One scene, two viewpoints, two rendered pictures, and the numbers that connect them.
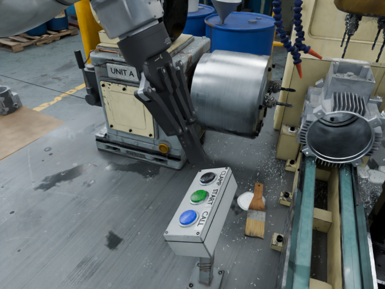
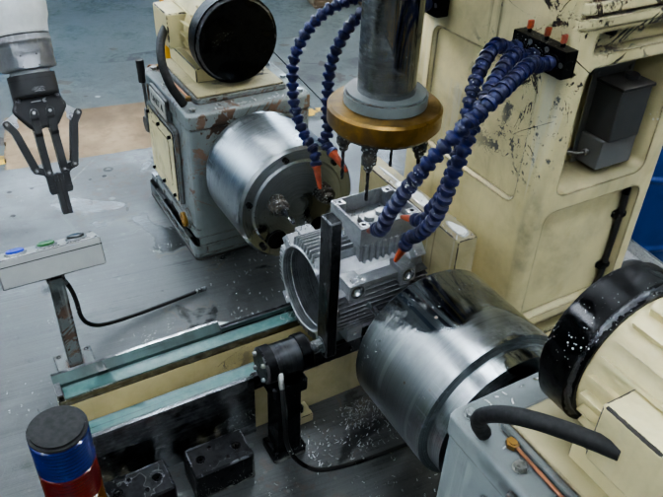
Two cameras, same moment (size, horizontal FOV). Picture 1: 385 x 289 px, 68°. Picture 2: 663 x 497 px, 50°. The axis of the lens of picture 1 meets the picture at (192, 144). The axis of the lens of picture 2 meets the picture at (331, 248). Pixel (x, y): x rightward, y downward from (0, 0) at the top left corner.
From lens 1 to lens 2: 1.07 m
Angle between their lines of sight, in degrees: 30
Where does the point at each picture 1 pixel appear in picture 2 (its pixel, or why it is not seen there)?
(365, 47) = (477, 186)
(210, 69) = (230, 133)
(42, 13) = not seen: outside the picture
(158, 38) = (26, 85)
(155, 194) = (140, 269)
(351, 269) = (143, 407)
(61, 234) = not seen: hidden behind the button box
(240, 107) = (230, 195)
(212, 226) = (22, 268)
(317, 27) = not seen: hidden behind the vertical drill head
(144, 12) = (12, 62)
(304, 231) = (161, 359)
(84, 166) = (116, 205)
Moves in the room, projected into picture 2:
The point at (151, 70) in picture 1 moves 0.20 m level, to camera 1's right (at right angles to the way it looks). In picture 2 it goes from (21, 108) to (96, 148)
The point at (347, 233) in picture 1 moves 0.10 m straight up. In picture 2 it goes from (195, 387) to (190, 342)
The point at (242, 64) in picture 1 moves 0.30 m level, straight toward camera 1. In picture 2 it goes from (259, 141) to (114, 190)
